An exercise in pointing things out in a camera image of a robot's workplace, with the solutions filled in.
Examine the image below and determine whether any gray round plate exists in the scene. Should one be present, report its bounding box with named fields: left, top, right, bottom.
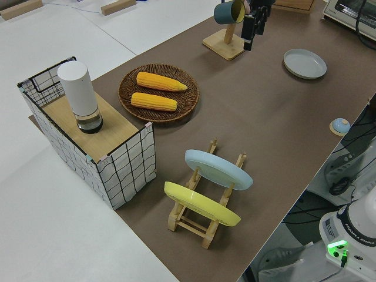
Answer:
left=283, top=48, right=328, bottom=80

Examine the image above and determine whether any yellow corn cob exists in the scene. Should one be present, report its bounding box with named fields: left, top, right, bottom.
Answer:
left=136, top=71, right=189, bottom=93
left=130, top=92, right=179, bottom=112

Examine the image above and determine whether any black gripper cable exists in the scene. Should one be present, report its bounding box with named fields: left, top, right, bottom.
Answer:
left=354, top=0, right=376, bottom=51

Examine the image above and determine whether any white cylinder dark glass base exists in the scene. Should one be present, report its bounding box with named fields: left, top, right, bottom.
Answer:
left=56, top=61, right=105, bottom=135

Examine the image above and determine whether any brown table mat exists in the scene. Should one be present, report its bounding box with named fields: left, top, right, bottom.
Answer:
left=28, top=0, right=376, bottom=282

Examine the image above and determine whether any white toaster oven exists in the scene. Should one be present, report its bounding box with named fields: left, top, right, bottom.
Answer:
left=321, top=0, right=376, bottom=36

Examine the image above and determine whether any coiled black cable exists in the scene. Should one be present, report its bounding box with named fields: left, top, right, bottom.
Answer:
left=328, top=177, right=351, bottom=197

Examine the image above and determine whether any wire grid storage box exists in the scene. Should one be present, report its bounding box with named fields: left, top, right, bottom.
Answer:
left=16, top=55, right=157, bottom=211

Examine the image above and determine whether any yellow plate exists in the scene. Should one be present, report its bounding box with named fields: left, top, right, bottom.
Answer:
left=163, top=181, right=242, bottom=228

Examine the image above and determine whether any wooden mug tree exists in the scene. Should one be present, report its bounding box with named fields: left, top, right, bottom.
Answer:
left=202, top=17, right=247, bottom=62

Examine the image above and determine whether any light blue plate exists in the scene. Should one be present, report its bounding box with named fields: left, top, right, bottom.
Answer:
left=184, top=149, right=254, bottom=192

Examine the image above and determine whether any round wicker basket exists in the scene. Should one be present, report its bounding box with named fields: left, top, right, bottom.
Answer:
left=118, top=63, right=201, bottom=123

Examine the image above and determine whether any pale blue dome wooden base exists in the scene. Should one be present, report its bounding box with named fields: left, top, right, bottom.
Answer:
left=328, top=117, right=351, bottom=137

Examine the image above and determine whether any teal mug yellow inside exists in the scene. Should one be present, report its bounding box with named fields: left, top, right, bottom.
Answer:
left=213, top=0, right=246, bottom=25

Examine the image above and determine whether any wooden shelf board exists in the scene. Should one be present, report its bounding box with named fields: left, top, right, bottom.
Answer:
left=41, top=93, right=140, bottom=157

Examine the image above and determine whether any wooden block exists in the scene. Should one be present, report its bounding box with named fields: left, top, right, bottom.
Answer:
left=0, top=0, right=43, bottom=21
left=100, top=0, right=137, bottom=16

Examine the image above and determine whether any wooden dish rack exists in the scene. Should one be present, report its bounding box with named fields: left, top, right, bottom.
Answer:
left=167, top=137, right=248, bottom=250

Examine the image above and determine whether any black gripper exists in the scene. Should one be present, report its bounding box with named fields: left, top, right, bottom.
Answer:
left=240, top=0, right=276, bottom=52

